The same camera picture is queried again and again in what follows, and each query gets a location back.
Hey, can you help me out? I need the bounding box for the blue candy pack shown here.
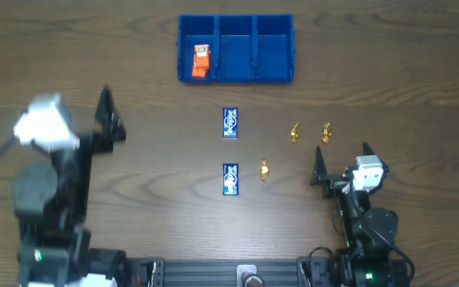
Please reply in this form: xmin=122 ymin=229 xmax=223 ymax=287
xmin=222 ymin=163 xmax=240 ymax=197
xmin=222 ymin=107 xmax=239 ymax=140

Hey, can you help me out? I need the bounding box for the gold wrapped candy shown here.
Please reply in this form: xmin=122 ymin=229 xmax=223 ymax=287
xmin=320 ymin=121 xmax=332 ymax=145
xmin=289 ymin=121 xmax=301 ymax=145
xmin=259 ymin=158 xmax=271 ymax=183

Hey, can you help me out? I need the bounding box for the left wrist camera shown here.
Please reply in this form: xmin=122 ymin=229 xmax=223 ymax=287
xmin=13 ymin=92 xmax=81 ymax=154

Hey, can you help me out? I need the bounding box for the orange candy box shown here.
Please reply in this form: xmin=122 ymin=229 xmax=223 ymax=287
xmin=190 ymin=43 xmax=212 ymax=80

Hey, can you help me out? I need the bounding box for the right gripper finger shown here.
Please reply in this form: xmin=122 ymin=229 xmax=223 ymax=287
xmin=361 ymin=141 xmax=390 ymax=174
xmin=309 ymin=145 xmax=329 ymax=187

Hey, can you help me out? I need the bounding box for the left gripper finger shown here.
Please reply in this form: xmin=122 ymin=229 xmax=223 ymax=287
xmin=93 ymin=85 xmax=128 ymax=154

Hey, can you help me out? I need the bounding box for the mounting rail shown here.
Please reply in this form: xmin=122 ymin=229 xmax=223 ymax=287
xmin=127 ymin=256 xmax=335 ymax=287

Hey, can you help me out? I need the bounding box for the blue tray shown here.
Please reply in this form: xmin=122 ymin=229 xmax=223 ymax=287
xmin=177 ymin=14 xmax=296 ymax=85

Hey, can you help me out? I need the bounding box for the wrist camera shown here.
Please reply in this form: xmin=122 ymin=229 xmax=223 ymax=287
xmin=341 ymin=155 xmax=386 ymax=195
xmin=13 ymin=92 xmax=81 ymax=154

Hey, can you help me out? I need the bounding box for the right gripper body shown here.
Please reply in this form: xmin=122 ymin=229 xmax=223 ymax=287
xmin=320 ymin=171 xmax=352 ymax=199

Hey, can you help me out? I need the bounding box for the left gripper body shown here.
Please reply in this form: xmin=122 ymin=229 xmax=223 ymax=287
xmin=73 ymin=133 xmax=97 ymax=161

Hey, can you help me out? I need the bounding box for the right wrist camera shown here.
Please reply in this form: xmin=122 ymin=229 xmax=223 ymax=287
xmin=341 ymin=155 xmax=386 ymax=195

